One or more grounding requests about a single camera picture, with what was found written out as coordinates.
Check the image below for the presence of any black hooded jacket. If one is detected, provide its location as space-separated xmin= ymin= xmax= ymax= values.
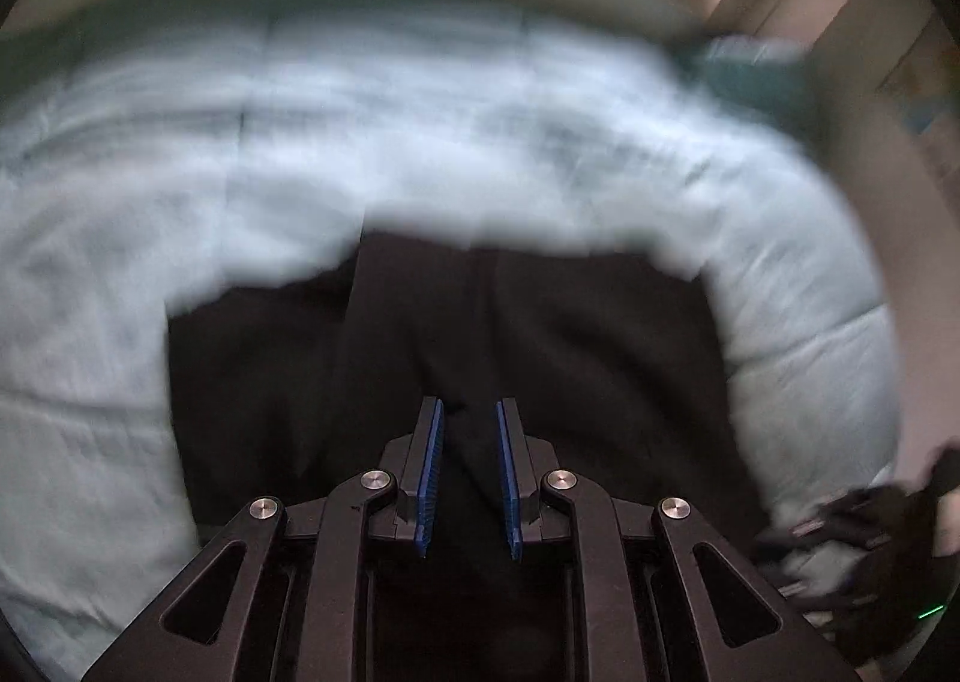
xmin=164 ymin=230 xmax=775 ymax=682

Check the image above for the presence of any light blue pillow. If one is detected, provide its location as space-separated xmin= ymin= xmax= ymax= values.
xmin=672 ymin=35 xmax=825 ymax=147

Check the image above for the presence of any light blue quilted duvet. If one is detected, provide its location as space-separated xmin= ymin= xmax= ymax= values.
xmin=2 ymin=0 xmax=900 ymax=680

